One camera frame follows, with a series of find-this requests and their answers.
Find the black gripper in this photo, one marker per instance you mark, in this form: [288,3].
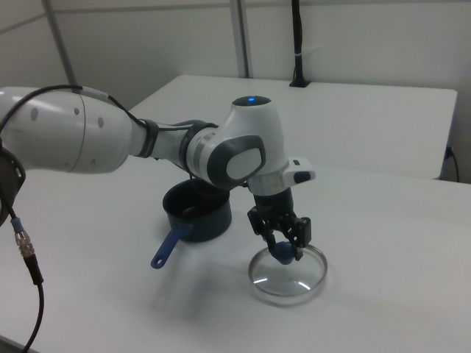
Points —
[273,206]

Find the glass lid with blue knob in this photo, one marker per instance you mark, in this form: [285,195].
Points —
[279,281]

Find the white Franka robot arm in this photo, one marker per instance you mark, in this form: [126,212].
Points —
[73,136]

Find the small blue plug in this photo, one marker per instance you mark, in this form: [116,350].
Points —
[449,152]

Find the black pole with clamp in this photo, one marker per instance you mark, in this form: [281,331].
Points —
[297,36]

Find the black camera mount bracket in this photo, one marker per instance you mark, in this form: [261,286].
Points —
[11,173]

